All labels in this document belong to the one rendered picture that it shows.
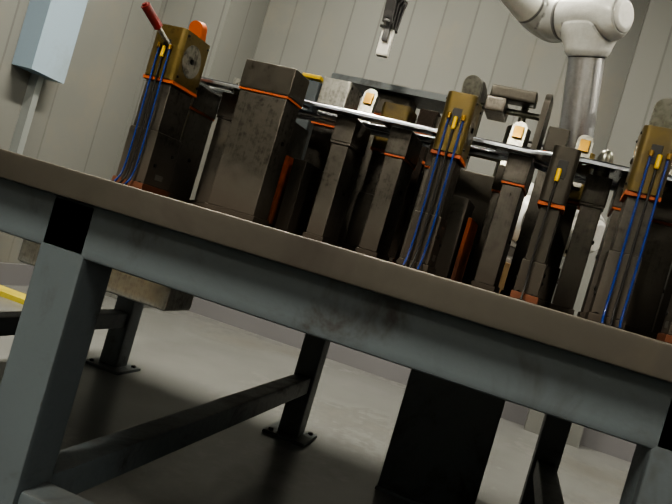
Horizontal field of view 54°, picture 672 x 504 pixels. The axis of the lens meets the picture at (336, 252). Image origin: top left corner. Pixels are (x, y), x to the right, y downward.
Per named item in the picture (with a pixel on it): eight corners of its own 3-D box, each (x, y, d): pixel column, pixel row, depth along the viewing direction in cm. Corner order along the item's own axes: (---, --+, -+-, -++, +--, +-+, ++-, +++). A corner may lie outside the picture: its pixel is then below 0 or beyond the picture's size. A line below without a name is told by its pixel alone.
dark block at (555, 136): (499, 294, 159) (549, 125, 159) (501, 294, 166) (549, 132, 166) (520, 300, 158) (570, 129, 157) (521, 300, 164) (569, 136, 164)
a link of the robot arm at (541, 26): (522, -14, 201) (559, -18, 190) (555, 14, 212) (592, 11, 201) (507, 28, 201) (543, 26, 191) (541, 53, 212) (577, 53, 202)
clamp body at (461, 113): (391, 264, 124) (443, 84, 124) (404, 268, 135) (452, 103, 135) (424, 274, 122) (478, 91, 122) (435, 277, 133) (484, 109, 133)
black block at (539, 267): (506, 298, 119) (553, 140, 118) (509, 299, 128) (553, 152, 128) (536, 307, 117) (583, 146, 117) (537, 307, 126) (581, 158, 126)
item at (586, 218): (548, 308, 136) (588, 172, 136) (548, 308, 141) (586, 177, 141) (573, 315, 135) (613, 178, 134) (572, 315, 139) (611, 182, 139)
